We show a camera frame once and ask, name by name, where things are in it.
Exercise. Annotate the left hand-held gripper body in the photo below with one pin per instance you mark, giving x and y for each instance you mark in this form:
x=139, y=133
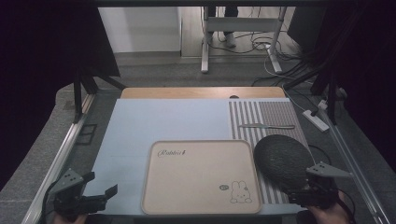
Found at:
x=70, y=199

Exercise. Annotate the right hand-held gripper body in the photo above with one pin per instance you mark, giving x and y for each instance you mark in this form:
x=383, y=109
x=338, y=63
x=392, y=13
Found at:
x=320, y=194

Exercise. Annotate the person's left hand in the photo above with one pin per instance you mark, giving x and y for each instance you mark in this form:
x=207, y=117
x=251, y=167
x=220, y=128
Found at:
x=70, y=219

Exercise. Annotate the person's right hand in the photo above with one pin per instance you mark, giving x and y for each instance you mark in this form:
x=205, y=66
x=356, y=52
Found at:
x=327, y=214

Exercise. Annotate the white power strip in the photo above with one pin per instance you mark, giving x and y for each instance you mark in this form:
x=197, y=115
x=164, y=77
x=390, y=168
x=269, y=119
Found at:
x=315, y=120

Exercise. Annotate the grey white striped placemat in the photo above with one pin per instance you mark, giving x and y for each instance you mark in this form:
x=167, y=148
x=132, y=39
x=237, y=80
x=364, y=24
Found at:
x=274, y=113

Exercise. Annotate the light blue table mat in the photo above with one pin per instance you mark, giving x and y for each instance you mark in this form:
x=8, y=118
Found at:
x=155, y=124

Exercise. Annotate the black metal stand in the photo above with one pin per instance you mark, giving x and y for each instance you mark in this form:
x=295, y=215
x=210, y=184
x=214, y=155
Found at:
x=327, y=90
x=81, y=90

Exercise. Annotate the beige tray with rabbit print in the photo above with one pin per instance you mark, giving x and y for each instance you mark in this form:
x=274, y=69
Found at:
x=199, y=177

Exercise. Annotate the wooden table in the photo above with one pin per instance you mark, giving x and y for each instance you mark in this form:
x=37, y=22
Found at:
x=186, y=92

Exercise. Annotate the black curtain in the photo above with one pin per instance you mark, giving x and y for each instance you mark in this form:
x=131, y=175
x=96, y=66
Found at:
x=46, y=46
x=358, y=62

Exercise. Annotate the aluminium rail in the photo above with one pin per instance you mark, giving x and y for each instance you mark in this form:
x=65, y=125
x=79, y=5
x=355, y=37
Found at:
x=56, y=165
x=351, y=161

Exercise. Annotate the white desk frame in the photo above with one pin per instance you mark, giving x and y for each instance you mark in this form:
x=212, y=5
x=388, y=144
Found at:
x=239, y=25

